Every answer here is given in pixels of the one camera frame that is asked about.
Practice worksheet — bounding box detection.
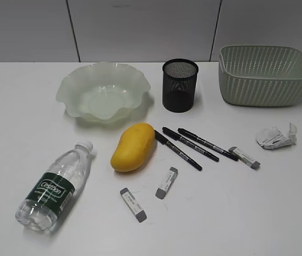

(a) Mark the yellow mango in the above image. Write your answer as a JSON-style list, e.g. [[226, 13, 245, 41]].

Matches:
[[110, 123, 155, 172]]

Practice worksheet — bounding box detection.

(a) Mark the white waste paper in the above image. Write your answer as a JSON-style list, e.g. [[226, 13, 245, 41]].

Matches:
[[255, 123, 297, 150]]

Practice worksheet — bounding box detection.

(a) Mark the white grey eraser front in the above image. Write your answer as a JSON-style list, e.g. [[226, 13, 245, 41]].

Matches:
[[120, 188, 147, 222]]

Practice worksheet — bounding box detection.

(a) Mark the clear plastic water bottle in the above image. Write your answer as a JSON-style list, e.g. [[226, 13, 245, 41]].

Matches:
[[15, 141, 93, 233]]

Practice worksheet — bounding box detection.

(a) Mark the black marker pen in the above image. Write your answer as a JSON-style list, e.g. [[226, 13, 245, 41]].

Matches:
[[178, 128, 239, 161], [162, 127, 219, 162], [155, 130, 202, 171]]

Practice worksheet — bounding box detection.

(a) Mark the black mesh pen holder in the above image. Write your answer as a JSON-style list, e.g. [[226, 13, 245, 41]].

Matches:
[[162, 58, 198, 113]]

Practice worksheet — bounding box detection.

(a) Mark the green woven plastic basket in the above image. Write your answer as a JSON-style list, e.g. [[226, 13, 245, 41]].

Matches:
[[219, 45, 302, 107]]

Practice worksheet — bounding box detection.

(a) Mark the white grey eraser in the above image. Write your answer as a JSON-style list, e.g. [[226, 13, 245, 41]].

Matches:
[[155, 167, 178, 199], [228, 146, 260, 170], [120, 188, 147, 222]]

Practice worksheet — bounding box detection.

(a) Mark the translucent green wavy plate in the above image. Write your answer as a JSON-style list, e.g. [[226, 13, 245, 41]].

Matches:
[[55, 62, 151, 123]]

